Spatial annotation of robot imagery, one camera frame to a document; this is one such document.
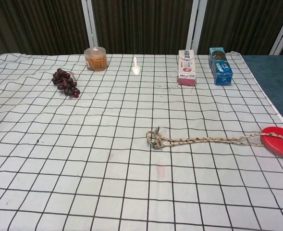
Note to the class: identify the red disc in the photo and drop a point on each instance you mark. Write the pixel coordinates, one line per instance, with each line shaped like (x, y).
(273, 142)

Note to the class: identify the white plastic spoon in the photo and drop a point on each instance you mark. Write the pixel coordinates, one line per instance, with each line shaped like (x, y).
(136, 69)

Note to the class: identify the white black grid tablecloth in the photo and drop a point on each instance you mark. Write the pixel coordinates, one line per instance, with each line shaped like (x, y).
(122, 168)

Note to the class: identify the pink white toothpaste box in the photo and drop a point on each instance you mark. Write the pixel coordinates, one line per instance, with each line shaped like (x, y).
(186, 68)

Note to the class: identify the clear plastic snack jar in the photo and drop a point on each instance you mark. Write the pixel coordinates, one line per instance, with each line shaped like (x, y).
(95, 59)

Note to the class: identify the dark purple grape bunch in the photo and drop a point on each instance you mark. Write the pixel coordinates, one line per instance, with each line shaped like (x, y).
(65, 82)

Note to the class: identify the blue cookie package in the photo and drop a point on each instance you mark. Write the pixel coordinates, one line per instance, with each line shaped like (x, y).
(220, 68)

